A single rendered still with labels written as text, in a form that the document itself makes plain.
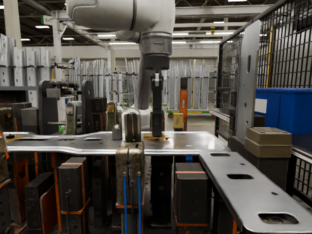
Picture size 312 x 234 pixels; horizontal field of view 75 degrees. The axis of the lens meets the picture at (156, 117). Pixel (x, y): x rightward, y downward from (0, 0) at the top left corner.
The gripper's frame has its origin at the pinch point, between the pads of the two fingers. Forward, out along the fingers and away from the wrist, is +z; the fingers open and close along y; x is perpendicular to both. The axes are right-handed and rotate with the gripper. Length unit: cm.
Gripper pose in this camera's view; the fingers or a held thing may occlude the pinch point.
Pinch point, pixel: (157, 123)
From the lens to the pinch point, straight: 63.2
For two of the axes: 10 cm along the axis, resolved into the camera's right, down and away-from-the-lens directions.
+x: 10.0, 0.0, -0.1
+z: 0.0, 9.9, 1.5
